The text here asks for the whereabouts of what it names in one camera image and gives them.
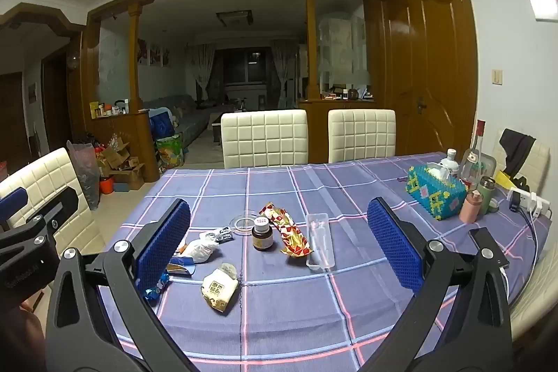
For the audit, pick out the purple plaid tablecloth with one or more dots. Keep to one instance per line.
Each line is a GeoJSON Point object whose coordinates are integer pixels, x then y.
{"type": "Point", "coordinates": [283, 311]}

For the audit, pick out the colourful shopping bag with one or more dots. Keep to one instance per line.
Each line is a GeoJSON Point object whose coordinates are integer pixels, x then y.
{"type": "Point", "coordinates": [170, 154]}

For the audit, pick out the white tissue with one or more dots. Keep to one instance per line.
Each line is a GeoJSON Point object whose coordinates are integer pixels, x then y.
{"type": "Point", "coordinates": [200, 250]}

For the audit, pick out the white plastic bottle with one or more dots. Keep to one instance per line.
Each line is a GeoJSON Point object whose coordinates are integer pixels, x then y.
{"type": "Point", "coordinates": [450, 163]}

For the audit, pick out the glass bottle with red cap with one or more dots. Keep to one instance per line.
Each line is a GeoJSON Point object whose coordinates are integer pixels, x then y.
{"type": "Point", "coordinates": [473, 163]}

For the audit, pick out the brown medicine bottle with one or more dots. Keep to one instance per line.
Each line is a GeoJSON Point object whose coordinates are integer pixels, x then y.
{"type": "Point", "coordinates": [263, 237]}

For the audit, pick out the orange bucket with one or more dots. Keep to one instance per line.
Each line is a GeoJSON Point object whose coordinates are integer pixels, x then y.
{"type": "Point", "coordinates": [107, 186]}

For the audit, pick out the square ceiling lamp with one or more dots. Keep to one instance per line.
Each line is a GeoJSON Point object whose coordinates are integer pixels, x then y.
{"type": "Point", "coordinates": [235, 18]}

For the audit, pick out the blue bag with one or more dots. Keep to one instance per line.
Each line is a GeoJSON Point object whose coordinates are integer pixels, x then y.
{"type": "Point", "coordinates": [160, 122]}

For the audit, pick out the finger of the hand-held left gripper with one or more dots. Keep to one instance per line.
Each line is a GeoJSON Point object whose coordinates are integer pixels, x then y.
{"type": "Point", "coordinates": [13, 201]}
{"type": "Point", "coordinates": [63, 204]}

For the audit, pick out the row of wall pictures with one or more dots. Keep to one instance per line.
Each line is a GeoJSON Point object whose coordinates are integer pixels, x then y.
{"type": "Point", "coordinates": [152, 54]}

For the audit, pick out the cream quilted chair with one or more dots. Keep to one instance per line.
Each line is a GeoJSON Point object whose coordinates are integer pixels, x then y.
{"type": "Point", "coordinates": [39, 184]}
{"type": "Point", "coordinates": [263, 136]}
{"type": "Point", "coordinates": [540, 163]}
{"type": "Point", "coordinates": [362, 134]}
{"type": "Point", "coordinates": [534, 302]}

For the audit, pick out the dark window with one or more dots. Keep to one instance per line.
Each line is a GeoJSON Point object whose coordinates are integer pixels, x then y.
{"type": "Point", "coordinates": [248, 64]}

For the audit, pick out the white and blue wrapper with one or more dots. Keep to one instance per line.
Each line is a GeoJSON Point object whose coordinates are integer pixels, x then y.
{"type": "Point", "coordinates": [181, 266]}

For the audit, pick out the clear plastic storage box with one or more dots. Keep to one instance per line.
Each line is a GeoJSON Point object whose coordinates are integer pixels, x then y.
{"type": "Point", "coordinates": [489, 165]}

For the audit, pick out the beige light switch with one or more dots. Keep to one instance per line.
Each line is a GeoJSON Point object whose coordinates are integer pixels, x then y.
{"type": "Point", "coordinates": [497, 76]}

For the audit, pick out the patterned curtain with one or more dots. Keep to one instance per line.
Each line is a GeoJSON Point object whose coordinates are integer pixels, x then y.
{"type": "Point", "coordinates": [200, 67]}
{"type": "Point", "coordinates": [285, 71]}

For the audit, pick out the black phone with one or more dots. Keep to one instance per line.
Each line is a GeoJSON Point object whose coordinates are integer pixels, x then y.
{"type": "Point", "coordinates": [488, 245]}

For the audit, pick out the green thermos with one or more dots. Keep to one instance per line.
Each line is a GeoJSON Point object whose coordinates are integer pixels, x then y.
{"type": "Point", "coordinates": [486, 193]}

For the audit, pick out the pile of cardboard boxes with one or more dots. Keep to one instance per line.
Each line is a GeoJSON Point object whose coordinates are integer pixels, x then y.
{"type": "Point", "coordinates": [124, 165]}

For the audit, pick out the clear plastic sack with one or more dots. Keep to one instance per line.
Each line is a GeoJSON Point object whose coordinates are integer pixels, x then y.
{"type": "Point", "coordinates": [85, 173]}

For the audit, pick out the row of small bottles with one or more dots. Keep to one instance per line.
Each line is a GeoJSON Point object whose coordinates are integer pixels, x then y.
{"type": "Point", "coordinates": [109, 109]}

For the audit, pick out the pink thermos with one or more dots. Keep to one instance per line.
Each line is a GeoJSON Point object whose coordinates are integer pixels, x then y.
{"type": "Point", "coordinates": [470, 206]}

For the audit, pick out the grey sofa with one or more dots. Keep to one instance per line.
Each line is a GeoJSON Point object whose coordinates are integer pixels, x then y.
{"type": "Point", "coordinates": [192, 117]}

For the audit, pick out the wooden door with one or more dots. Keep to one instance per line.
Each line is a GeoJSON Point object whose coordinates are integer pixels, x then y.
{"type": "Point", "coordinates": [431, 58]}

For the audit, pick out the small silver foil packet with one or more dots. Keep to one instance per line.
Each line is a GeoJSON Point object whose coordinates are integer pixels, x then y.
{"type": "Point", "coordinates": [223, 235]}

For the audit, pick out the red gold foil wrapper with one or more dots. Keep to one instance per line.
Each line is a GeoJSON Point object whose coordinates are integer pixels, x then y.
{"type": "Point", "coordinates": [292, 234]}

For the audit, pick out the cream gold snack wrapper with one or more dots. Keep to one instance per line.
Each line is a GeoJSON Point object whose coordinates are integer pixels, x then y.
{"type": "Point", "coordinates": [218, 289]}

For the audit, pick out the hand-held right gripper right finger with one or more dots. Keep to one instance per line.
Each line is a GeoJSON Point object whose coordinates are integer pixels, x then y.
{"type": "Point", "coordinates": [394, 241]}

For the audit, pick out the dark coffee table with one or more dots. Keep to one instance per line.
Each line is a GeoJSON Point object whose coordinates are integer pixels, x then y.
{"type": "Point", "coordinates": [216, 128]}

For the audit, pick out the white power strip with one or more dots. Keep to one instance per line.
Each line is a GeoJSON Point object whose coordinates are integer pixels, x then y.
{"type": "Point", "coordinates": [538, 206]}

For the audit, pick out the clear plastic tray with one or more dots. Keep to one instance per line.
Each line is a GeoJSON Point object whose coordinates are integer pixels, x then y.
{"type": "Point", "coordinates": [320, 241]}

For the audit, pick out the teal beaded tissue box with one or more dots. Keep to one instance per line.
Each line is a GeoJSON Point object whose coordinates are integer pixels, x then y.
{"type": "Point", "coordinates": [431, 193]}

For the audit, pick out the wooden archway partition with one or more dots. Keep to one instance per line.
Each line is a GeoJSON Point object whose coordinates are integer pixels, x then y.
{"type": "Point", "coordinates": [310, 49]}

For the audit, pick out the blue foil wrapper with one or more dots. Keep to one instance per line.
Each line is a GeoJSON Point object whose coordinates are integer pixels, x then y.
{"type": "Point", "coordinates": [154, 289]}

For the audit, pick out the yellow paper bag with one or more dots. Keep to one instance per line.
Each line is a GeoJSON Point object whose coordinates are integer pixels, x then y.
{"type": "Point", "coordinates": [505, 179]}

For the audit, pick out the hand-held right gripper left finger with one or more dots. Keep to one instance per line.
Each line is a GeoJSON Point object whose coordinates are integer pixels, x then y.
{"type": "Point", "coordinates": [161, 241]}

